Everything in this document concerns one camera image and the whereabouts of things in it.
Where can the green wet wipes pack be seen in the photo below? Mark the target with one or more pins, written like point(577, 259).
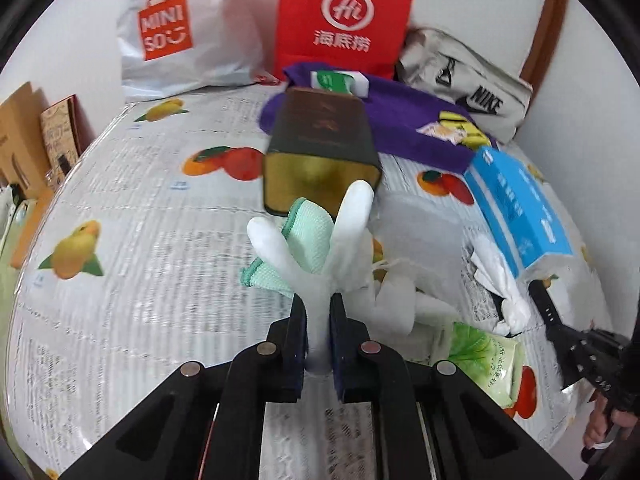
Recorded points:
point(340, 82)

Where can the fruit print sachet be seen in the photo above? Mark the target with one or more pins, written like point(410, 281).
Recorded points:
point(440, 132)

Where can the fruit print tablecloth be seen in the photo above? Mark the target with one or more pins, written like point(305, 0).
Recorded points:
point(150, 285)

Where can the red paper bag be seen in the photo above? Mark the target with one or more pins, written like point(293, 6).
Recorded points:
point(345, 10)

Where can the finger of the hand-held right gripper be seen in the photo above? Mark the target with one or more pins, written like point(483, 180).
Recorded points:
point(542, 302)
point(498, 307)

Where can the white tissue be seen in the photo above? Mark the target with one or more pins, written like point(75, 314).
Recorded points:
point(505, 280)

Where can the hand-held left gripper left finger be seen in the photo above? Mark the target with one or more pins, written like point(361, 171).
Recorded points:
point(299, 345)

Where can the white plastic shopping bag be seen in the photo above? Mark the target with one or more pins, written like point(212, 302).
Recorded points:
point(200, 25)

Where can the mint green cloth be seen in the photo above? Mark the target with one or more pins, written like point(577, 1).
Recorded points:
point(305, 240)

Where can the wooden nightstand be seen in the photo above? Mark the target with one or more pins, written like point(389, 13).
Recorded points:
point(34, 225)

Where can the grey waist bag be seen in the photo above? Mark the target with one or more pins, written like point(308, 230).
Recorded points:
point(465, 75)

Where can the purple fabric tray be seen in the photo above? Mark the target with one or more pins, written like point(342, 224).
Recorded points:
point(400, 130)

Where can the patterned book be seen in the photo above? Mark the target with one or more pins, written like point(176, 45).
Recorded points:
point(62, 130)

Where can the white rubber glove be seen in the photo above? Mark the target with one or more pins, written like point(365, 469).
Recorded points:
point(320, 280)

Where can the dark tea tin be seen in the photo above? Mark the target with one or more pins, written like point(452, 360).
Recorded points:
point(320, 135)

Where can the wooden door frame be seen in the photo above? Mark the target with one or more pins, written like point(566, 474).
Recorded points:
point(547, 25)

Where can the green leaf print pack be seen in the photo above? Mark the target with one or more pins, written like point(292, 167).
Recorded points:
point(480, 360)

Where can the person's right hand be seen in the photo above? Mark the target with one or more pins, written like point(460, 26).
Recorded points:
point(596, 425)

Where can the yellow black striped sock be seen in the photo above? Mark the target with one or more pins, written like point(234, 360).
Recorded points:
point(467, 130)

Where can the blue tissue pack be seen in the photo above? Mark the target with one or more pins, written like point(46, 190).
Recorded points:
point(520, 210)

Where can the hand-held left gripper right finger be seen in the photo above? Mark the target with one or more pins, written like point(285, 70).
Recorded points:
point(339, 345)

